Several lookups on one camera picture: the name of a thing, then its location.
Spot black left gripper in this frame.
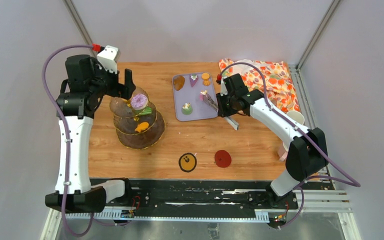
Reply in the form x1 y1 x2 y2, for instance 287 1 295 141
89 59 136 100

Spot purple iced donut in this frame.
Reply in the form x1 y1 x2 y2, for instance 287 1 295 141
130 93 149 111

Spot green layered cake slice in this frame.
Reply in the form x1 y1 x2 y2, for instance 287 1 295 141
135 106 153 116

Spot metal serving tongs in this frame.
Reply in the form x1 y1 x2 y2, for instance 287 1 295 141
204 94 239 131

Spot three-tier glass cake stand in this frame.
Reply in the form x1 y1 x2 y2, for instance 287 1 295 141
109 87 166 150

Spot orange fish-shaped cake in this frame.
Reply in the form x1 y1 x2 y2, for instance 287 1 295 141
134 121 150 134

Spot pink sugared dome cake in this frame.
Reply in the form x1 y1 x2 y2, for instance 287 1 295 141
199 90 209 103

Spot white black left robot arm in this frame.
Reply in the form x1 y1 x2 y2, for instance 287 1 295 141
45 53 136 214

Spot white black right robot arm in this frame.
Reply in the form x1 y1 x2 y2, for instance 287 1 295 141
216 73 328 209

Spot small orange shell cookie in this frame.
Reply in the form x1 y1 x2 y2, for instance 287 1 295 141
202 80 211 86

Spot orange round tart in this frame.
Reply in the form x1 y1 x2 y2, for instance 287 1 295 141
201 72 210 81

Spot floral orange cloth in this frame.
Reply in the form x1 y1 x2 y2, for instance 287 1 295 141
218 58 301 113

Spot lavender dessert tray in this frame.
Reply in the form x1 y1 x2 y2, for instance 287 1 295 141
171 72 217 122

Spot brown cookie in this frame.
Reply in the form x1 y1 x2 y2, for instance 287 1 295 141
173 75 186 91

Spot purple heart cake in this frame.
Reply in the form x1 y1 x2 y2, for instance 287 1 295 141
189 73 199 88

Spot green sugared dome cake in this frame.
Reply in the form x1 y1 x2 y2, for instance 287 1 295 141
181 102 193 115

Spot light green mug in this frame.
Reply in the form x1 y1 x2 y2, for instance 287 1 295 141
286 110 305 126

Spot red round coaster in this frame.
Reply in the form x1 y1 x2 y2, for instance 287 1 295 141
214 150 232 168

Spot pink mug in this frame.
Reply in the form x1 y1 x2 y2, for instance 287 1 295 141
277 143 289 162

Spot yellow chick coaster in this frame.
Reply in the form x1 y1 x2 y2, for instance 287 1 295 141
178 152 198 173

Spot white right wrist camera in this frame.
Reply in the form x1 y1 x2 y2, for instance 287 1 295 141
220 80 228 96

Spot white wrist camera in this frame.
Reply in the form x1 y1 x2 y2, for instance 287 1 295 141
220 80 228 96
97 45 120 74

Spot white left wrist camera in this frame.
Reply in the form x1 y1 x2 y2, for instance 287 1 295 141
97 45 120 74

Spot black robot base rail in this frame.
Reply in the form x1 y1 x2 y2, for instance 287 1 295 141
92 178 301 229

